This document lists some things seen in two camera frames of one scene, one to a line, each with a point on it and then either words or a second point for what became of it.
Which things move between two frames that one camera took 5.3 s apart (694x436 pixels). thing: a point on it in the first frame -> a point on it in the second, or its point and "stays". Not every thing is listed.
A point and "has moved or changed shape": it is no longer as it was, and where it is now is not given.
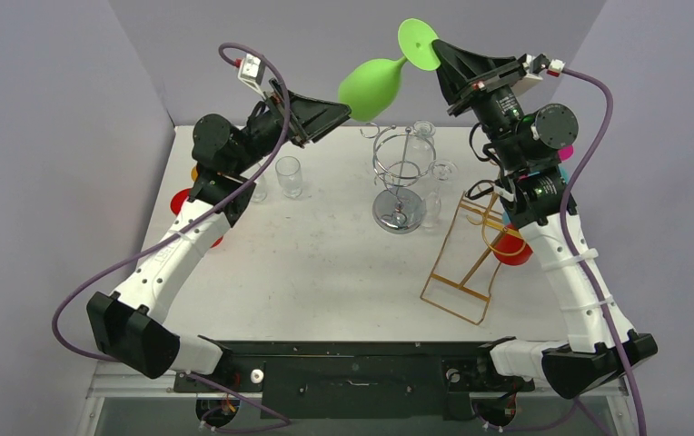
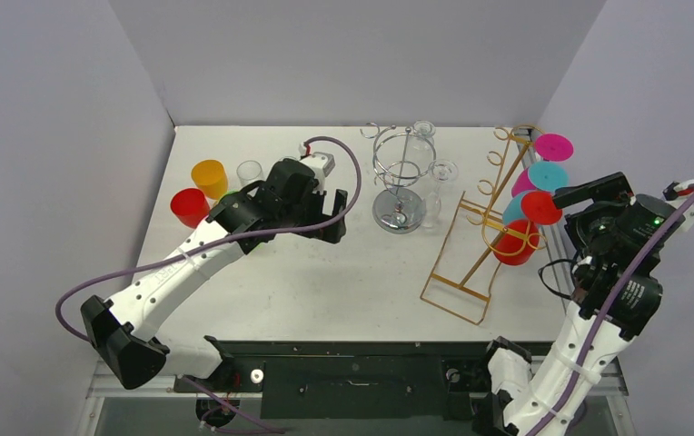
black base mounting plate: (359, 380) stays
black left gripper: (318, 118) -> (330, 232)
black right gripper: (486, 83) -> (603, 196)
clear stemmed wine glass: (440, 171) stays
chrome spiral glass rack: (401, 157) stays
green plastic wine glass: (371, 87) has moved or changed shape
